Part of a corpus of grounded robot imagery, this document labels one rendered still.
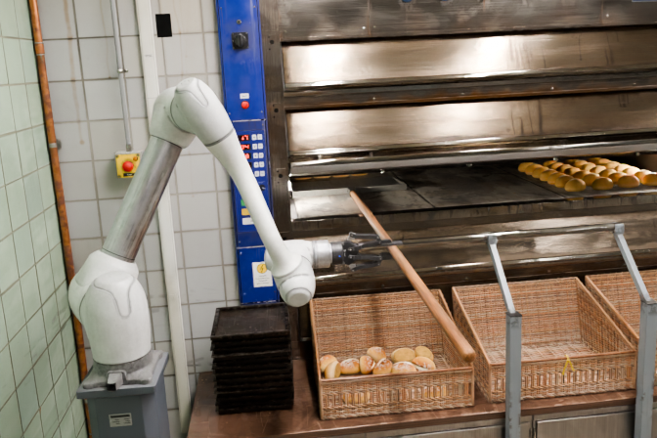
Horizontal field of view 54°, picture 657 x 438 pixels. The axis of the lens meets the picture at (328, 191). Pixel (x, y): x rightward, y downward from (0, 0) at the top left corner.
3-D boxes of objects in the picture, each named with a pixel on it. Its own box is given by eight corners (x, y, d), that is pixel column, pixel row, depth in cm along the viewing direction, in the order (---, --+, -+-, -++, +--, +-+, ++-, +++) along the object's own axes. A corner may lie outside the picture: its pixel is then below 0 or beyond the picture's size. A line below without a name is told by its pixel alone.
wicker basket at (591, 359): (450, 346, 277) (449, 285, 271) (576, 335, 281) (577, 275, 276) (487, 405, 229) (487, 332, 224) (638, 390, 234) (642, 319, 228)
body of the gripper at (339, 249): (328, 238, 212) (356, 236, 212) (329, 262, 213) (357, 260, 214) (330, 243, 204) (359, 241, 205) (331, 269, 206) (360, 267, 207)
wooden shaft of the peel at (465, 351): (477, 364, 133) (477, 350, 133) (463, 365, 133) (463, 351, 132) (356, 196, 300) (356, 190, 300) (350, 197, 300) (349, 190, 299)
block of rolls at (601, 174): (515, 170, 345) (515, 160, 344) (600, 164, 350) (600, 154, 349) (568, 193, 286) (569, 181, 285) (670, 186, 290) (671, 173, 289)
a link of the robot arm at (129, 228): (68, 328, 178) (52, 305, 196) (122, 341, 187) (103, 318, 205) (178, 75, 185) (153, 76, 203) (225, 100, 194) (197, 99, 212)
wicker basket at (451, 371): (311, 359, 271) (307, 297, 266) (442, 348, 275) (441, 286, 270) (319, 422, 224) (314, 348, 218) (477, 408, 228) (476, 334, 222)
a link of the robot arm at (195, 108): (242, 123, 185) (223, 120, 196) (210, 68, 177) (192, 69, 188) (207, 149, 180) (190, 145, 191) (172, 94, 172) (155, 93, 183)
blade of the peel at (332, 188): (407, 189, 311) (407, 184, 311) (293, 197, 306) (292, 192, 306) (392, 176, 346) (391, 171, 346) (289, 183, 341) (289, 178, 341)
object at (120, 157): (120, 176, 249) (117, 151, 247) (147, 174, 250) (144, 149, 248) (116, 180, 242) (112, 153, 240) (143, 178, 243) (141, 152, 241)
